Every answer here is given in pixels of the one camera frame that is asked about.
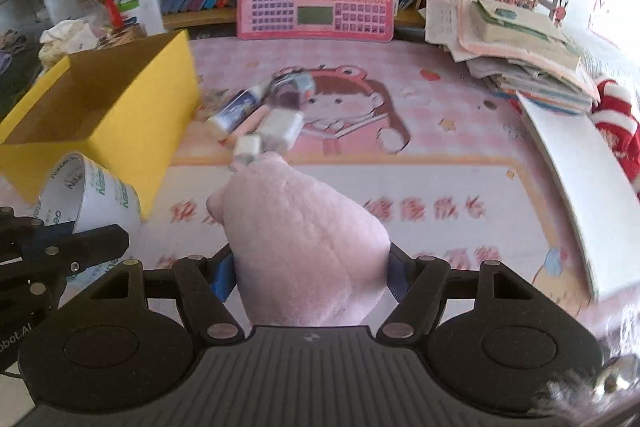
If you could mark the beige book green label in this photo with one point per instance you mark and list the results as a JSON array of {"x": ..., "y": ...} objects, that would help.
[{"x": 525, "y": 29}]

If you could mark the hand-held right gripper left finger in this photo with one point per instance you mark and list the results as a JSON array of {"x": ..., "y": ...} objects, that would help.
[{"x": 224, "y": 279}]

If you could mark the blue-grey toy car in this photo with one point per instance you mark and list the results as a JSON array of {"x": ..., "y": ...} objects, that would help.
[{"x": 295, "y": 87}]

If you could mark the green white small box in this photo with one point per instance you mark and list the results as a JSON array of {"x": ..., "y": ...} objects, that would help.
[{"x": 127, "y": 9}]

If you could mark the white board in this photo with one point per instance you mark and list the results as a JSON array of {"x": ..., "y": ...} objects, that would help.
[{"x": 575, "y": 187}]

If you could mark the small white cube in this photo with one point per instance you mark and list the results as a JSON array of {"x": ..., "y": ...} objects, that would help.
[{"x": 248, "y": 146}]

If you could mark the printed pink desk mat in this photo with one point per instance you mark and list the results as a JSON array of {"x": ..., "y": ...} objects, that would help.
[{"x": 450, "y": 167}]

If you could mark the stack of papers and books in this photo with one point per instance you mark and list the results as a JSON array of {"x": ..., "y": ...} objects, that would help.
[{"x": 500, "y": 52}]

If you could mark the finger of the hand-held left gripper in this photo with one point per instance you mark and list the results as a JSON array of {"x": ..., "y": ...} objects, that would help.
[
  {"x": 22, "y": 222},
  {"x": 90, "y": 244}
]

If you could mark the white spray bottle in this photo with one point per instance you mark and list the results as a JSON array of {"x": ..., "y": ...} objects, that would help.
[{"x": 240, "y": 107}]

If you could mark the pink plush toy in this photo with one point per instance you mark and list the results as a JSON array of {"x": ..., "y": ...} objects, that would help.
[{"x": 305, "y": 237}]

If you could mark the white rectangular block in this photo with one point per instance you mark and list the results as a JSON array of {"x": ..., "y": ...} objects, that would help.
[{"x": 281, "y": 129}]

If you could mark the red white striped plush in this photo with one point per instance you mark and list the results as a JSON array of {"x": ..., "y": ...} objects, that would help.
[{"x": 620, "y": 117}]

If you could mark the red cartoon wall sticker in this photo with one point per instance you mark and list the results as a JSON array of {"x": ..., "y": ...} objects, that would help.
[{"x": 562, "y": 7}]

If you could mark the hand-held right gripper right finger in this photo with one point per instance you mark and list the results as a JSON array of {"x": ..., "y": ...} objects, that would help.
[{"x": 397, "y": 279}]

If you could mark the crumpled white cloth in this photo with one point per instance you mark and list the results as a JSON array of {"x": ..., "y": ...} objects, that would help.
[{"x": 70, "y": 37}]

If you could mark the yellow cardboard box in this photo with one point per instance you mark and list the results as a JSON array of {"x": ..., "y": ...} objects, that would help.
[{"x": 125, "y": 102}]

